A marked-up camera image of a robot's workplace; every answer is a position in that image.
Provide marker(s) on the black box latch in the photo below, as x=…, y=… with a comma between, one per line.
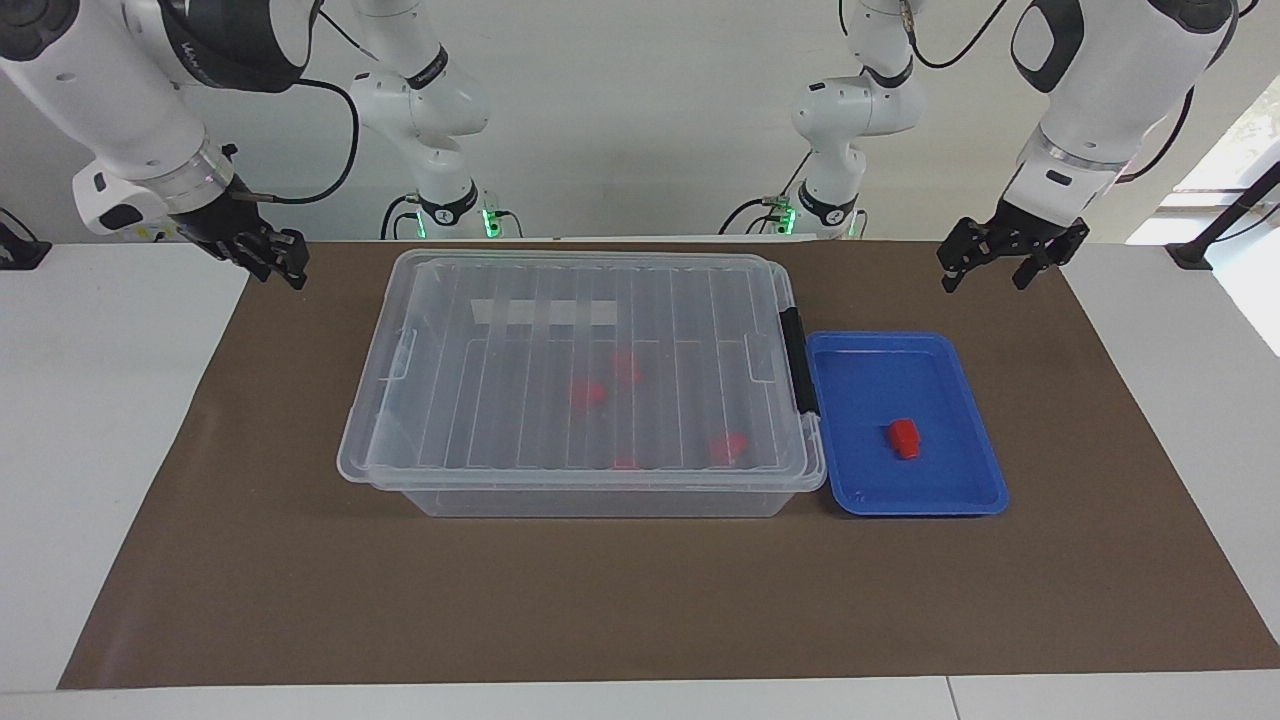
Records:
x=798, y=360

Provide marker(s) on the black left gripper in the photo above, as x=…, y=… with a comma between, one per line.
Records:
x=1035, y=232

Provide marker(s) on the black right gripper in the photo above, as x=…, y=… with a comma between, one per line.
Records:
x=225, y=222

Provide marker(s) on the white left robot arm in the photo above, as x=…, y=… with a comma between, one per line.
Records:
x=1110, y=90

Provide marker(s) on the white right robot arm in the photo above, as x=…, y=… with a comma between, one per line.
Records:
x=100, y=70

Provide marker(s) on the red block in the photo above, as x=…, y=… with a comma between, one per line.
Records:
x=627, y=366
x=625, y=463
x=728, y=447
x=905, y=438
x=588, y=392

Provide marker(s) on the brown table mat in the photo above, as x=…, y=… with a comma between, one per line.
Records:
x=640, y=600

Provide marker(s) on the black angled stand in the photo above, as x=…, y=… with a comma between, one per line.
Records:
x=1190, y=255

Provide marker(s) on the blue plastic tray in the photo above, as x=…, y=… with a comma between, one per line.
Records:
x=900, y=490

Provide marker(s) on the clear ribbed plastic lid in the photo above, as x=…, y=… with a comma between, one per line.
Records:
x=520, y=400

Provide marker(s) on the black table clamp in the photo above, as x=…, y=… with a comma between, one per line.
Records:
x=20, y=255

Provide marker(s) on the clear plastic storage box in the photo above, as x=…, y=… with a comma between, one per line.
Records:
x=600, y=503

